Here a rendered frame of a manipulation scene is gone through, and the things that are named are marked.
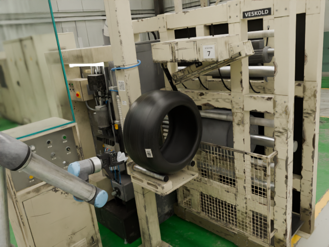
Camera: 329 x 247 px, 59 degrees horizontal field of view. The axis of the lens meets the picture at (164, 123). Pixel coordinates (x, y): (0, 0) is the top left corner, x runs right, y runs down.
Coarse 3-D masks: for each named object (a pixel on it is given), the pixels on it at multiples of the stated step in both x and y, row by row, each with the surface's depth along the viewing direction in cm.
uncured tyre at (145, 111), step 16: (144, 96) 194; (160, 96) 186; (176, 96) 190; (128, 112) 192; (144, 112) 181; (160, 112) 180; (176, 112) 227; (192, 112) 204; (128, 128) 188; (144, 128) 178; (176, 128) 231; (192, 128) 222; (128, 144) 190; (144, 144) 179; (176, 144) 229; (192, 144) 219; (144, 160) 185; (160, 160) 185; (176, 160) 218
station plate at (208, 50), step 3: (207, 45) 180; (210, 45) 178; (213, 45) 176; (204, 48) 182; (207, 48) 180; (210, 48) 179; (213, 48) 177; (204, 51) 183; (207, 51) 181; (210, 51) 179; (213, 51) 178; (204, 54) 183; (207, 54) 182; (210, 54) 180; (213, 54) 178; (204, 57) 184; (207, 57) 182; (210, 57) 181; (213, 57) 179
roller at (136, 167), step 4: (136, 164) 219; (136, 168) 215; (140, 168) 213; (144, 168) 210; (144, 172) 209; (148, 172) 206; (152, 172) 204; (152, 176) 203; (156, 176) 200; (160, 176) 197; (164, 176) 195; (164, 180) 195
